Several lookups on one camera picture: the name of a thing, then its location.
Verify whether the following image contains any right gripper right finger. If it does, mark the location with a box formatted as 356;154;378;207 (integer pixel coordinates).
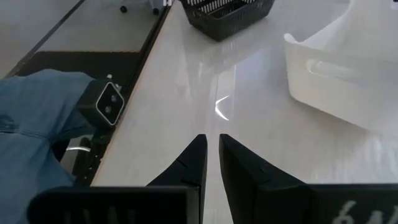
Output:
219;134;398;224

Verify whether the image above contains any person's leg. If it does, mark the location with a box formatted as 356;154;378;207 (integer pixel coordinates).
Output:
0;68;97;224

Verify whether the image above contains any black aluminium table frame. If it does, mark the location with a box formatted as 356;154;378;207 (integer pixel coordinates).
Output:
73;2;174;187

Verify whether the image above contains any white plastic basket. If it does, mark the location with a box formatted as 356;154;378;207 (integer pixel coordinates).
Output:
283;0;398;134

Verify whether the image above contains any office chair base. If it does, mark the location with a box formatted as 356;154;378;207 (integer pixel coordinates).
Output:
60;136;94;184

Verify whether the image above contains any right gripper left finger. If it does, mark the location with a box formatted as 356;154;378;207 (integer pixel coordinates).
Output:
27;134;208;224

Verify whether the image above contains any black slotted plastic basket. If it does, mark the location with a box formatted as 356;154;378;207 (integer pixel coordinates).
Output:
178;0;276;42

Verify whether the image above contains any black table-level camera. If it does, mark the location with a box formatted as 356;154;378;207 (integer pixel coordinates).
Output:
76;79;125;128

